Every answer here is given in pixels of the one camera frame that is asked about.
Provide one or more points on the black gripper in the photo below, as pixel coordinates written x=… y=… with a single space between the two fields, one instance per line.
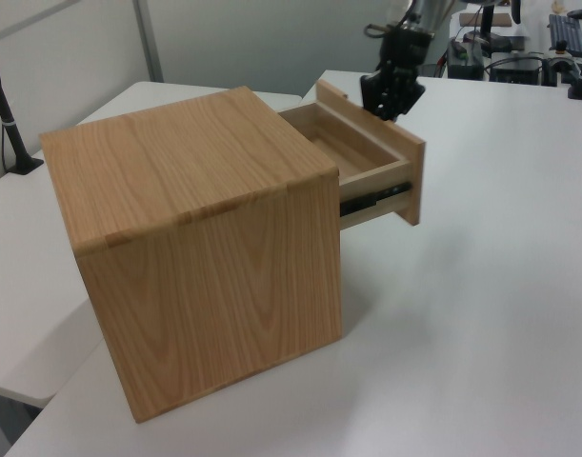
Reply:
x=405 y=47

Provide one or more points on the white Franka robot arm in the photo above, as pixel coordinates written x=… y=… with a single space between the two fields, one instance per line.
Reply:
x=431 y=14

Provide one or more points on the black metal drawer slide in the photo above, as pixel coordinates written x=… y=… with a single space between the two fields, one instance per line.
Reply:
x=371 y=199

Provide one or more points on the wooden drawer cabinet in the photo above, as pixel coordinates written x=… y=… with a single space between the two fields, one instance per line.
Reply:
x=200 y=214

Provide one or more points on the black electronics box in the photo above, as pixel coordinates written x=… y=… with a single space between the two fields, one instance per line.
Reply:
x=464 y=62

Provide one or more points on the brown board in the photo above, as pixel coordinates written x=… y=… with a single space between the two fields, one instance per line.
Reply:
x=471 y=20

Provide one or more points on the black monitor stand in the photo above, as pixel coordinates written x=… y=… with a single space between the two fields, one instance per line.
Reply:
x=490 y=33

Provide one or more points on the dark computer case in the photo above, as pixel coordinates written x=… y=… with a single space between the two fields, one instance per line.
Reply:
x=524 y=71

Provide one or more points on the black keyboard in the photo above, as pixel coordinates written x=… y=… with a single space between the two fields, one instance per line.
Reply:
x=567 y=33

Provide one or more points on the black computer mouse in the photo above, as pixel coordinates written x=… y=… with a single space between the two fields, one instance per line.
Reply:
x=579 y=13

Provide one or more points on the black pole with white tie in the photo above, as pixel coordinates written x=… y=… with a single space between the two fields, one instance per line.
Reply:
x=12 y=128

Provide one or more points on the aluminium frame post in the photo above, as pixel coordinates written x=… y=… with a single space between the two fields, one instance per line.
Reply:
x=147 y=38

